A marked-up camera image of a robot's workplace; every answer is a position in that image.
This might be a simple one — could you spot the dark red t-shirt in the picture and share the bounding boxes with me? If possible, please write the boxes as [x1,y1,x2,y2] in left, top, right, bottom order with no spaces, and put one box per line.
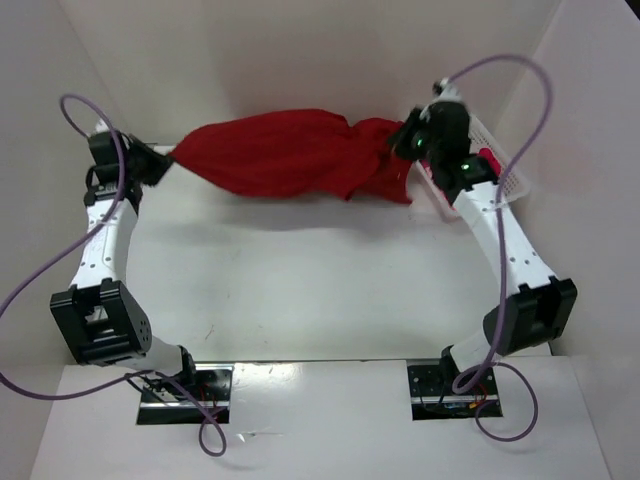
[170,109,411,205]

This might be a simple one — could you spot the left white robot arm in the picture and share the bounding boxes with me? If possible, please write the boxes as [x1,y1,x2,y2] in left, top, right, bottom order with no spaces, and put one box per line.
[50,131,196,387]

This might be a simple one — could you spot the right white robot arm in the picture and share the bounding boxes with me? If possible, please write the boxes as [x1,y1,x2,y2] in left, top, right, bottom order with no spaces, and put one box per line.
[388,101,578,393]

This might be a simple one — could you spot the magenta t-shirt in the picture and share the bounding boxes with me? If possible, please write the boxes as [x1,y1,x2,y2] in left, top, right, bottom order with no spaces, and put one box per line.
[478,147,502,177]

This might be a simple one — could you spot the white plastic basket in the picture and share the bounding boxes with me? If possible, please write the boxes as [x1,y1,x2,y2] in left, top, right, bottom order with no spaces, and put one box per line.
[409,112,531,224]

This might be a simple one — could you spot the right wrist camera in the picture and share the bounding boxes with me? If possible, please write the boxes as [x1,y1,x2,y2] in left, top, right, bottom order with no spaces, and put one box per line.
[432,78,462,103]

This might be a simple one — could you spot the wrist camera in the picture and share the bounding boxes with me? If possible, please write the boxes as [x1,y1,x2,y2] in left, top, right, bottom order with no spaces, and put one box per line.
[432,78,462,103]
[89,119,111,137]

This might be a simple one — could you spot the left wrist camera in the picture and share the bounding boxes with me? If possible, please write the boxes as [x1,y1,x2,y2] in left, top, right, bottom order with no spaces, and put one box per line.
[89,119,111,137]

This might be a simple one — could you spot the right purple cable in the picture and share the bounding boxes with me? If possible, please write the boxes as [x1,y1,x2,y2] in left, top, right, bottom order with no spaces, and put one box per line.
[447,52,556,442]

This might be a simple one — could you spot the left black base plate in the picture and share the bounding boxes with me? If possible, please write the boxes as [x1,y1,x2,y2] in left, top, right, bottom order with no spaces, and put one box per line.
[136,362,234,426]

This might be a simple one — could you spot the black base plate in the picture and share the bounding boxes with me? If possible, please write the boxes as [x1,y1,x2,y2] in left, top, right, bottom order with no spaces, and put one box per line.
[406,359,503,421]
[136,362,234,426]

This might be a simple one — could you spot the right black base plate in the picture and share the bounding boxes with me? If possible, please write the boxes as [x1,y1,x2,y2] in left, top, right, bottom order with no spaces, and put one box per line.
[406,359,503,421]

